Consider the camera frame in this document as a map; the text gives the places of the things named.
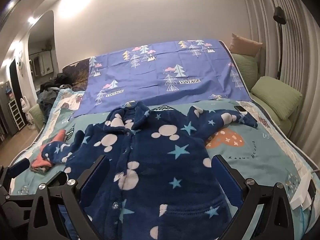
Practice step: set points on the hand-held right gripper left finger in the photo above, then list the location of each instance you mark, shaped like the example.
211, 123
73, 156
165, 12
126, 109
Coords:
93, 180

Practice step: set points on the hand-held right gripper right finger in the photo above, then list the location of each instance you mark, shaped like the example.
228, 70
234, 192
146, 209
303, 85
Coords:
228, 180

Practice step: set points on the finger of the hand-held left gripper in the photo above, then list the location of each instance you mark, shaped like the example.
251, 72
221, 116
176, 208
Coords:
60, 178
18, 167

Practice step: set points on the navy star print fleece jacket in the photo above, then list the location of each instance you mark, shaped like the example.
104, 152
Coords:
155, 160

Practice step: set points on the dark clothes pile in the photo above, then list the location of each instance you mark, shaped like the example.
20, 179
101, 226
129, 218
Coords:
52, 85

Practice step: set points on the pink folded cloth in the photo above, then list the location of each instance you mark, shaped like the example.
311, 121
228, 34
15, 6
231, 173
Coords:
43, 163

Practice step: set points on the teal printed blanket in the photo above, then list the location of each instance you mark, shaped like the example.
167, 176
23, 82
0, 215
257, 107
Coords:
262, 160

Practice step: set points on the white ladder shelf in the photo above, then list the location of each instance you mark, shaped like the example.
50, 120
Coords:
16, 115

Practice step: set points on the green cushion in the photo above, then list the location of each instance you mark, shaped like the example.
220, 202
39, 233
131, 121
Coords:
37, 117

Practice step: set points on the white rabbit figure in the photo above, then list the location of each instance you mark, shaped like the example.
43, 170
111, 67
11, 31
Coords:
24, 105

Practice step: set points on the black phone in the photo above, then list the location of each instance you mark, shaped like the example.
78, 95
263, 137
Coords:
240, 108

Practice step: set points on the white charger block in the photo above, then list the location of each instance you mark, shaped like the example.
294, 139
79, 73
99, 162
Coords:
301, 192

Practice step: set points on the green sofa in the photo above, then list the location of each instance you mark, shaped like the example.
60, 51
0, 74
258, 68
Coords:
282, 127

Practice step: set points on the large green pillow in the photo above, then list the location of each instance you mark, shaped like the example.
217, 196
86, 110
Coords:
275, 95

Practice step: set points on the brown patterned blanket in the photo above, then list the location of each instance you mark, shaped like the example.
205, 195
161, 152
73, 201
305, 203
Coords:
77, 72

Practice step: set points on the small green pillow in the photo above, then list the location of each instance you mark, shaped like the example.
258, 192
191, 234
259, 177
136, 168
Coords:
246, 67

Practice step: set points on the purple tree print sheet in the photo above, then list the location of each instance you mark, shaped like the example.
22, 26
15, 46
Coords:
155, 75

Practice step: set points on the tan pillow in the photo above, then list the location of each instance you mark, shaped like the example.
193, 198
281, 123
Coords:
246, 43

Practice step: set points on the black floor lamp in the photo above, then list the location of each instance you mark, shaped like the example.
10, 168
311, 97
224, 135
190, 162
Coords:
278, 16

